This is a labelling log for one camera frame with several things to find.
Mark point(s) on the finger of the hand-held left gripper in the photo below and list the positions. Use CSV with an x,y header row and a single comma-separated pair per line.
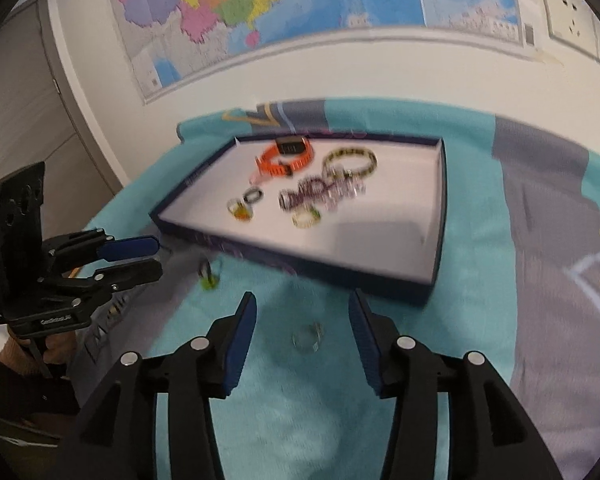
x,y
130,273
125,248

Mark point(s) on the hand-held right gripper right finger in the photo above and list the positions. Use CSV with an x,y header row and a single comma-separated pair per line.
x,y
367,347

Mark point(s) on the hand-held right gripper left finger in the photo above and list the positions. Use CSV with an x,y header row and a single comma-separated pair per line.
x,y
240,347

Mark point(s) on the dark blue shallow box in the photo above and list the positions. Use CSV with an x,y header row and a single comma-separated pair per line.
x,y
380,240

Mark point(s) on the person's left forearm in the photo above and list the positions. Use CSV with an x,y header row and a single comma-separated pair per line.
x,y
17,357

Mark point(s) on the person's left hand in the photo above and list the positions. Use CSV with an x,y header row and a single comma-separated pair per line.
x,y
60,350

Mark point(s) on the teal grey printed blanket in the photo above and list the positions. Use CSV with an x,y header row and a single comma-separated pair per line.
x,y
290,425

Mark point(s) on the grey door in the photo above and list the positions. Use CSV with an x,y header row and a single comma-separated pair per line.
x,y
25,110

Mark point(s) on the orange smart watch band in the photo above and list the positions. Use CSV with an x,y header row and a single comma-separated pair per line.
x,y
280,165

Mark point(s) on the tortoiseshell bangle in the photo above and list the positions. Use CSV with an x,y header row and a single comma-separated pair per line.
x,y
330,157

